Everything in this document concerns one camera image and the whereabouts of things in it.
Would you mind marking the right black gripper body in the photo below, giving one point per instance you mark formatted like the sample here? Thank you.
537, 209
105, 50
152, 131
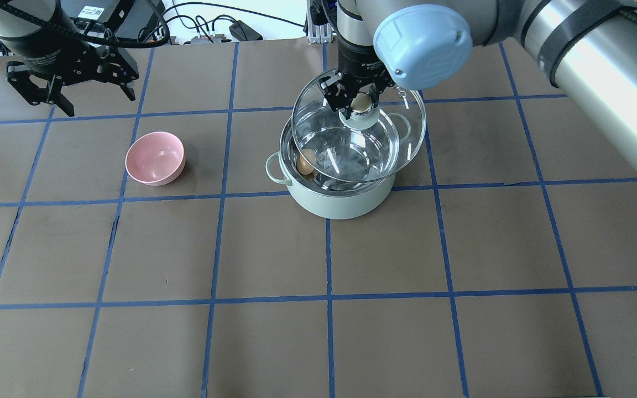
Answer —
356, 59

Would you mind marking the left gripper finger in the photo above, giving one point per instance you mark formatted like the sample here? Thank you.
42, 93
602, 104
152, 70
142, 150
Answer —
122, 71
35, 95

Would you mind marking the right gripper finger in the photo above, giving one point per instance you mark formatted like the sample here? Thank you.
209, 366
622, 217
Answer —
376, 95
336, 92

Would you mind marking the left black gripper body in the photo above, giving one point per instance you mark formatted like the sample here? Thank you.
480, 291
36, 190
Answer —
47, 58

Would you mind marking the glass pot lid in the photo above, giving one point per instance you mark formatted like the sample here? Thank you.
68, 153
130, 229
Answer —
364, 144

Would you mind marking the brown egg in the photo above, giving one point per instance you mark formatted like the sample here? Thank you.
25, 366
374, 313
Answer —
305, 163

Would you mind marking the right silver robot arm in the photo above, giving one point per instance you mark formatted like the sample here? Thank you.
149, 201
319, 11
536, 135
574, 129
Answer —
585, 49

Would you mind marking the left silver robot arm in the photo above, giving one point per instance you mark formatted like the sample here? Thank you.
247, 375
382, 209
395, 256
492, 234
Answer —
44, 21

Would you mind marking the pink bowl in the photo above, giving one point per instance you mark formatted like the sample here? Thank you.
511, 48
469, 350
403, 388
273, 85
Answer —
156, 159

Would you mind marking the black power adapter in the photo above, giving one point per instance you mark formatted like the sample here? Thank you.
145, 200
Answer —
243, 32

